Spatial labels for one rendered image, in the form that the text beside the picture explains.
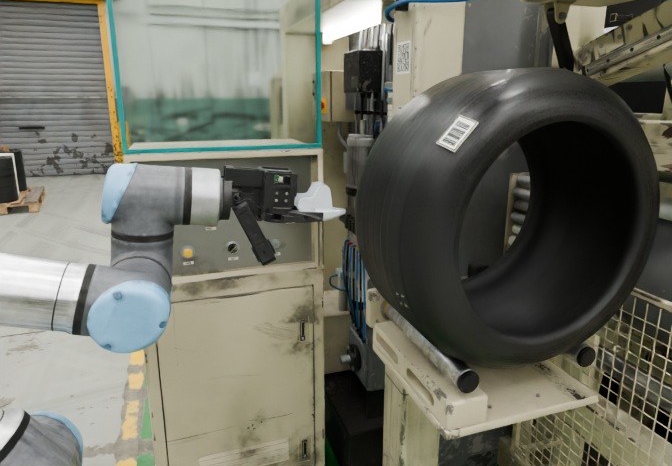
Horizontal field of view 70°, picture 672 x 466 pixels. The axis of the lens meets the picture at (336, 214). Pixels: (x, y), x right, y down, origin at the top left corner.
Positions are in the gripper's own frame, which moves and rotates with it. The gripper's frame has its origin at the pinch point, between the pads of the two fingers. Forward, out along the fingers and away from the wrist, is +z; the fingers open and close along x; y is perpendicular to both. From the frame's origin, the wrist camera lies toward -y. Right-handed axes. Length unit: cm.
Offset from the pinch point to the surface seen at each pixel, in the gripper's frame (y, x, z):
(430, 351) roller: -28.2, 1.3, 24.1
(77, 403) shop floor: -130, 152, -65
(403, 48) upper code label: 34, 34, 24
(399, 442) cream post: -72, 29, 37
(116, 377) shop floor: -128, 170, -49
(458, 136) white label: 15.8, -10.9, 14.7
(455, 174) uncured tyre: 9.9, -11.7, 14.7
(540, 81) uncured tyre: 26.1, -9.6, 29.5
